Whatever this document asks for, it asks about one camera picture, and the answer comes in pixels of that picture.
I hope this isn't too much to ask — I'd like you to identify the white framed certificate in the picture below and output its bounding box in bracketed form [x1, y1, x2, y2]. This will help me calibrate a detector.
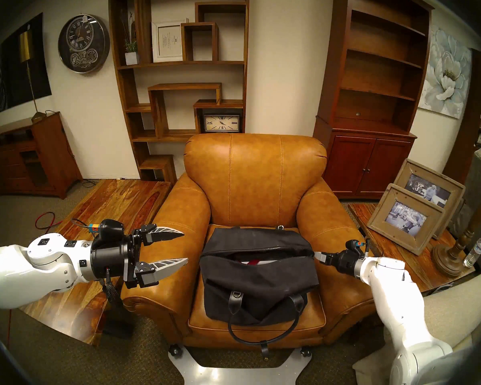
[152, 21, 184, 63]

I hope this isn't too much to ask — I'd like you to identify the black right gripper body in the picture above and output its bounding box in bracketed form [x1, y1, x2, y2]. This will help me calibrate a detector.
[329, 250, 363, 276]

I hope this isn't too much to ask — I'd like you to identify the turned wooden table lamp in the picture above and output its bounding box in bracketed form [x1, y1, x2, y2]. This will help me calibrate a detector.
[432, 67, 481, 277]

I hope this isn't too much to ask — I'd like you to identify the round black wall clock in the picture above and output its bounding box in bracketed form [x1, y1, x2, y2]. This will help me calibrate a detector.
[58, 14, 110, 74]

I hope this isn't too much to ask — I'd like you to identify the dark red bookcase cabinet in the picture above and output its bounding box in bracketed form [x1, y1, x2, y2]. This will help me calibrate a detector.
[313, 0, 434, 200]

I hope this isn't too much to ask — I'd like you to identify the beige fabric sofa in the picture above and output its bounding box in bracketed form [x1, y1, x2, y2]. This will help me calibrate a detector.
[352, 268, 481, 385]

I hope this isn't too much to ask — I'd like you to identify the small wooden picture frame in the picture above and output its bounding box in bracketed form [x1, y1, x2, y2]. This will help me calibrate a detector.
[367, 184, 443, 255]

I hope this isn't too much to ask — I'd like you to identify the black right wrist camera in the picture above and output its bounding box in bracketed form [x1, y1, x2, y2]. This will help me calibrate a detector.
[345, 239, 371, 257]

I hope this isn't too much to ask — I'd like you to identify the tall gold shade lamp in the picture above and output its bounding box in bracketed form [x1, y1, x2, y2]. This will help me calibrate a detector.
[19, 30, 46, 123]

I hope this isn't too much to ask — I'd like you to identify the rustic wooden side table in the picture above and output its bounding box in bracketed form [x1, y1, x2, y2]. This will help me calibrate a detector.
[349, 202, 475, 292]

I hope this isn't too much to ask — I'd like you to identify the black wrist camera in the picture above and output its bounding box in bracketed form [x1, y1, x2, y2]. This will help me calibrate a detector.
[89, 220, 125, 242]
[345, 239, 371, 257]

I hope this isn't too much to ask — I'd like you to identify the large wooden picture frame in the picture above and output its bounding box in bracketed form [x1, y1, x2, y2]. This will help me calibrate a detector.
[394, 159, 465, 240]

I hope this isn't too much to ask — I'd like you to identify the red floor cable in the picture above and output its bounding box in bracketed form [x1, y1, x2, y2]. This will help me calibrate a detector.
[35, 212, 61, 230]

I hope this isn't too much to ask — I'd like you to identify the dark wooden door frame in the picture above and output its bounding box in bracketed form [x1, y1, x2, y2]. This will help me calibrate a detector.
[443, 49, 481, 184]

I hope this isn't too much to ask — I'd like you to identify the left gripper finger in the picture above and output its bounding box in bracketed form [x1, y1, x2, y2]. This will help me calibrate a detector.
[133, 225, 185, 247]
[124, 258, 189, 289]

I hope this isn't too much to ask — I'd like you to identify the brown wooden sideboard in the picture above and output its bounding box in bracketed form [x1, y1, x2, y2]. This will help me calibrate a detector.
[0, 112, 83, 199]

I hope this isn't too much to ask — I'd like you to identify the white flower painting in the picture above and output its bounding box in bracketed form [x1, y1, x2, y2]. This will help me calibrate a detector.
[418, 25, 473, 119]

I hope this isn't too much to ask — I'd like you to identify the tan leather armchair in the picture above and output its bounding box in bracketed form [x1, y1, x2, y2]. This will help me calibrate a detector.
[120, 132, 381, 351]

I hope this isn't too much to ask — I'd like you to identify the black canvas zipper bag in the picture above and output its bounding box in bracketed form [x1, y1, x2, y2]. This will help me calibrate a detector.
[198, 227, 320, 359]

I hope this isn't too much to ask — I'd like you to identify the black zebra wall picture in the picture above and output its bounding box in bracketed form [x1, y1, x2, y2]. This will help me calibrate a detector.
[0, 13, 53, 115]

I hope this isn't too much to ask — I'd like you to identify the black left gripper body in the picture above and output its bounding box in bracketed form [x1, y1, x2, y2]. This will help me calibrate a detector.
[90, 228, 141, 289]

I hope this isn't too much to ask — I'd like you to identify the grey upholstered chair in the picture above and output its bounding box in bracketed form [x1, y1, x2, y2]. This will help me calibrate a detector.
[451, 148, 481, 268]

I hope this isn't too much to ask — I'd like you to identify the small potted plant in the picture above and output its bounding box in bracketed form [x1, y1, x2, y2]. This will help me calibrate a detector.
[124, 11, 140, 66]

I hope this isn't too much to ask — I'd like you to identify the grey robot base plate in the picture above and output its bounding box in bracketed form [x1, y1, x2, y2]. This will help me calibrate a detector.
[168, 346, 313, 385]

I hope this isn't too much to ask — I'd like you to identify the rustic wooden coffee table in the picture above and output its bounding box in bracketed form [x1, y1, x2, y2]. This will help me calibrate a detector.
[20, 179, 173, 346]

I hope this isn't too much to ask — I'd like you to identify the clear plastic water bottle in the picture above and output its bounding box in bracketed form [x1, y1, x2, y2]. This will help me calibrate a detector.
[463, 235, 481, 268]

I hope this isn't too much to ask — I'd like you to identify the open wooden shelf unit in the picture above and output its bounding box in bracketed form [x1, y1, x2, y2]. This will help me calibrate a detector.
[108, 0, 250, 184]

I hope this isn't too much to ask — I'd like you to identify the rectangular wooden table clock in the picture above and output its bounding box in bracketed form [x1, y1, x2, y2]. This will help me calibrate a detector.
[202, 114, 241, 133]

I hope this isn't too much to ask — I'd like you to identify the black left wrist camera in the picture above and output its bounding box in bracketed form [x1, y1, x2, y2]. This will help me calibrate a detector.
[89, 220, 125, 242]

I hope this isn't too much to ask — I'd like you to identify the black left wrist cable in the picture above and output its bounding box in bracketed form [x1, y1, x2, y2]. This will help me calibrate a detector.
[100, 270, 119, 305]

